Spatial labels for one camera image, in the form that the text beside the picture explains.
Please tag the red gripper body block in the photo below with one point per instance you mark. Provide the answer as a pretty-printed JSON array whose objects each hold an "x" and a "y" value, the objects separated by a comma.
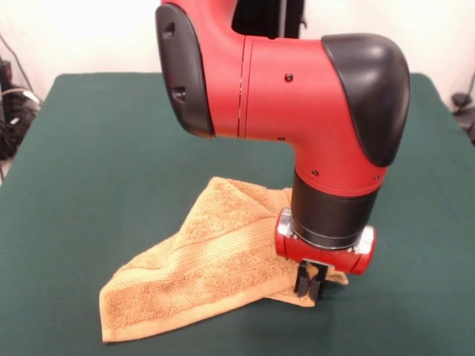
[{"x": 326, "y": 257}]

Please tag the dark green table cloth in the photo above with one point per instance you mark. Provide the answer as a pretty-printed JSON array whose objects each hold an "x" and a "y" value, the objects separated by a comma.
[{"x": 74, "y": 185}]

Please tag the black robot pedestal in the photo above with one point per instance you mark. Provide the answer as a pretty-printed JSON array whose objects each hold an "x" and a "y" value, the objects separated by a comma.
[{"x": 267, "y": 18}]

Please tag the tan terry towel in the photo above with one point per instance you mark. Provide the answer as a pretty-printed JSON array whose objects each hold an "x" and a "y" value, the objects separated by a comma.
[{"x": 204, "y": 259}]

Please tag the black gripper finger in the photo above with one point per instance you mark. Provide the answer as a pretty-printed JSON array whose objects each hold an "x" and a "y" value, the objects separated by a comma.
[
  {"x": 318, "y": 283},
  {"x": 302, "y": 280}
]

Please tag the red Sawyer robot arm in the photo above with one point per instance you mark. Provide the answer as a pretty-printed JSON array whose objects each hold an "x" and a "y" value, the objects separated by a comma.
[{"x": 297, "y": 92}]

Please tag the small black device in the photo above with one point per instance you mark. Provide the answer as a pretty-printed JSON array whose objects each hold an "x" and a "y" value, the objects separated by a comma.
[{"x": 5, "y": 70}]

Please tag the black floor plug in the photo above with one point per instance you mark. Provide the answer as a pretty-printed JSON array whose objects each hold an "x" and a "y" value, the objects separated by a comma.
[{"x": 462, "y": 100}]

